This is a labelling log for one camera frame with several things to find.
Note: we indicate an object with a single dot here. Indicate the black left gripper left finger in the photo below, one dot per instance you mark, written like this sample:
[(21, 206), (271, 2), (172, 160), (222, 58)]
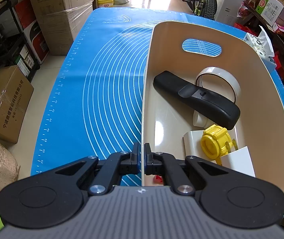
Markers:
[(57, 195)]

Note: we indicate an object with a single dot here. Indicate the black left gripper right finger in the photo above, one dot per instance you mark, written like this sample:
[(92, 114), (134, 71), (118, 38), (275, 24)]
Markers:
[(230, 197)]

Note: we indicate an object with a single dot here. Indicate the white power adapter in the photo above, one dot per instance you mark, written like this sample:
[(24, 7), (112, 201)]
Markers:
[(238, 160)]

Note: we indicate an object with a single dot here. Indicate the small white pill bottle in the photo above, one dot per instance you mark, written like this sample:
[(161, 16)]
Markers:
[(199, 120)]

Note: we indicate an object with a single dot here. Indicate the black remote control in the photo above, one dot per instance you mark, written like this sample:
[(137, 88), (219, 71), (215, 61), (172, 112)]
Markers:
[(210, 104)]

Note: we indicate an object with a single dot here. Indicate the red white tape roll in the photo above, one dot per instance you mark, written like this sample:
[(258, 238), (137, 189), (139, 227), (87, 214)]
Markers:
[(219, 81)]

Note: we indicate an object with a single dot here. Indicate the beige plastic storage basket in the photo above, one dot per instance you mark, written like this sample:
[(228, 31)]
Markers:
[(185, 49)]

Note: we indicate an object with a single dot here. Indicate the brown cardboard box with print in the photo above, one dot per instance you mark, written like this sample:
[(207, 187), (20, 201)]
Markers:
[(15, 94)]

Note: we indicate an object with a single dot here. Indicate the blue silicone baking mat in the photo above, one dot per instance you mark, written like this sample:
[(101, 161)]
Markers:
[(95, 106)]

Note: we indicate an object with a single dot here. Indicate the white floral tissue pack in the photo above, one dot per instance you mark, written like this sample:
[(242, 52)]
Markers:
[(263, 47)]

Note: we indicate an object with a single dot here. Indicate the black hand trolley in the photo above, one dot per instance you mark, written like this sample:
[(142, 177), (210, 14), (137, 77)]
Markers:
[(14, 47)]

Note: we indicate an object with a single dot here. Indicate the red white appliance box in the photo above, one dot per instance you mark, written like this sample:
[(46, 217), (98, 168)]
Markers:
[(32, 30)]

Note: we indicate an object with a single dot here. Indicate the stacked wrapped cardboard boxes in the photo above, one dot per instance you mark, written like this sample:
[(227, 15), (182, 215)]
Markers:
[(60, 21)]

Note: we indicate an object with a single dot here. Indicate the green white product box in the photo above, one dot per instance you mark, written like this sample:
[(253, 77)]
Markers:
[(269, 10)]

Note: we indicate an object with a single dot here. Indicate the white appliance cabinet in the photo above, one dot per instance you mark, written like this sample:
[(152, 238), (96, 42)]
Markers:
[(231, 1)]

